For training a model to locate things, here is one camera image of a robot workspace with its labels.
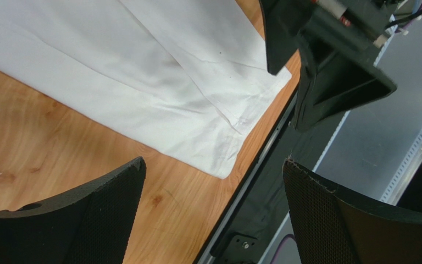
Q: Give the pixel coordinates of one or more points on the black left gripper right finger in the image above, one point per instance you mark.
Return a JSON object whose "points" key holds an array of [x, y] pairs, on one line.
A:
{"points": [[334, 224]]}

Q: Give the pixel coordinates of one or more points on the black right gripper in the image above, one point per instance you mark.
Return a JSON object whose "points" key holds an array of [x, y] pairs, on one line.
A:
{"points": [[344, 40]]}

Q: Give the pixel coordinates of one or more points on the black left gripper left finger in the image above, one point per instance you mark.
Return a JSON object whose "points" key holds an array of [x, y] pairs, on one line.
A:
{"points": [[90, 223]]}

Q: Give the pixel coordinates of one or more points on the white t-shirt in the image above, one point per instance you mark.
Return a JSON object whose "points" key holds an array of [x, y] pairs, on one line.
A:
{"points": [[187, 78]]}

